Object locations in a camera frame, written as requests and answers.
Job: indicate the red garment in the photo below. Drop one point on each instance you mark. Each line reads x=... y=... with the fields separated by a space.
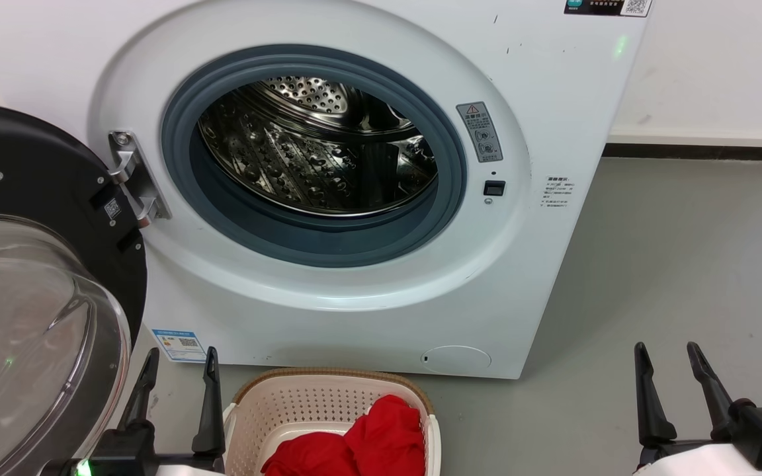
x=381 y=436

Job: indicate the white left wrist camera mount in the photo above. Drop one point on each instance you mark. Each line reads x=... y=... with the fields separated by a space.
x=189 y=472

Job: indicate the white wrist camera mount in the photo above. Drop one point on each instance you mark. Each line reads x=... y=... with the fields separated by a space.
x=705 y=463
x=189 y=472

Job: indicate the silver metal door hinge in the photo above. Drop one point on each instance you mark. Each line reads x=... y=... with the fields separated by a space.
x=136 y=182

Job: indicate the dark skirting board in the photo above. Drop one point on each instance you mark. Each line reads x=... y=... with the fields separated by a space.
x=705 y=152

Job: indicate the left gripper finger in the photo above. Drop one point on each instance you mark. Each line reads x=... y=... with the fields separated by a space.
x=210 y=410
x=139 y=396

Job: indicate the black door latch socket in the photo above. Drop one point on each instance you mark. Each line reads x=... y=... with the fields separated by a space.
x=495 y=188

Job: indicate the white front-load washing machine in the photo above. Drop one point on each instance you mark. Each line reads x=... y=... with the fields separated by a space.
x=553 y=132

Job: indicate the grey rubber door gasket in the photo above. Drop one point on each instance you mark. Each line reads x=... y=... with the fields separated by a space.
x=328 y=241

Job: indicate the round filter cover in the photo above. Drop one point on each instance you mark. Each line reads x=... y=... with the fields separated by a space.
x=456 y=359

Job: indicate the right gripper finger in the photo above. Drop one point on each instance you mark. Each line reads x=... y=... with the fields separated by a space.
x=652 y=410
x=712 y=396

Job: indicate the cream perforated laundry basket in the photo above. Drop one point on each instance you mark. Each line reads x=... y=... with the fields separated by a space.
x=288 y=403

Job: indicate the small printed text label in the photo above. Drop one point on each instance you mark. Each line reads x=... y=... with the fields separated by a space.
x=557 y=192

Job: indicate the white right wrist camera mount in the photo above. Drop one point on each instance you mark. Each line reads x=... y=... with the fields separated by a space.
x=705 y=463

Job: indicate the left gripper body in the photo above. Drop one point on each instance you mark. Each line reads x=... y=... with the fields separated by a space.
x=129 y=453

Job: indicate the blue energy label sticker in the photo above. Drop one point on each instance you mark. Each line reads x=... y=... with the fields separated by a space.
x=179 y=344

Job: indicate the black washer door glass bowl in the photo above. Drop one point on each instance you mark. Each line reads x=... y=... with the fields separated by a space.
x=30 y=185

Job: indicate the grey warning sticker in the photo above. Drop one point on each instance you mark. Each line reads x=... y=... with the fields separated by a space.
x=480 y=132

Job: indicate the stainless steel washing machine drum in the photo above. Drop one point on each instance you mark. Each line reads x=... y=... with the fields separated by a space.
x=301 y=158

